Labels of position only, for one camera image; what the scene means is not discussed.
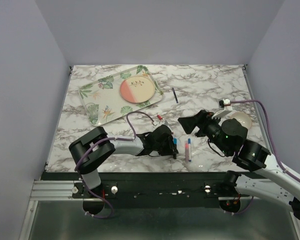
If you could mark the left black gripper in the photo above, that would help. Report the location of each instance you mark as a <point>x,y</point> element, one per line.
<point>170,149</point>

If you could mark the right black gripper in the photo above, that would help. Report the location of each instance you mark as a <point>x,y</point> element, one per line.
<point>201,119</point>

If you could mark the white pen blue tip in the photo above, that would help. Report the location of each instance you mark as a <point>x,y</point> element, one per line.
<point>189,141</point>

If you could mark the pink pen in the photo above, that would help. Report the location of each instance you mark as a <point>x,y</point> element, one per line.
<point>187,152</point>

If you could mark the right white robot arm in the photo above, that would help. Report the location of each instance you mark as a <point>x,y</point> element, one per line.
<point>282,187</point>

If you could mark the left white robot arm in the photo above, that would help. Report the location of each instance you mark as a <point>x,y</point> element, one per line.
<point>96,146</point>

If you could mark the dark blue pen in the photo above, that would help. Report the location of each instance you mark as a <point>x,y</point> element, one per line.
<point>175,95</point>

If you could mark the small patterned bowl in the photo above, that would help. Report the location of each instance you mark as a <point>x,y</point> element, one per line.
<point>243,118</point>

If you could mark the pink cream plate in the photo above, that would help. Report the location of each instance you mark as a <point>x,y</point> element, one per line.
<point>137,89</point>

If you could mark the leaf patterned tray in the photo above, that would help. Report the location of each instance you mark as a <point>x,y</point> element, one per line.
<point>102,100</point>

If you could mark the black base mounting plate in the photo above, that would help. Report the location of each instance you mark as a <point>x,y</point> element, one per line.
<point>169,190</point>

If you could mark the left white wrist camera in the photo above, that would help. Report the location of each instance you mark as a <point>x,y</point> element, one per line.
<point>157,123</point>

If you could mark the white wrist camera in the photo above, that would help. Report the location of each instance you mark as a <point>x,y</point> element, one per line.
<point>225,108</point>
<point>157,123</point>

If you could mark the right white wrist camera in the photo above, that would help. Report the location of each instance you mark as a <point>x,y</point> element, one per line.
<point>225,108</point>

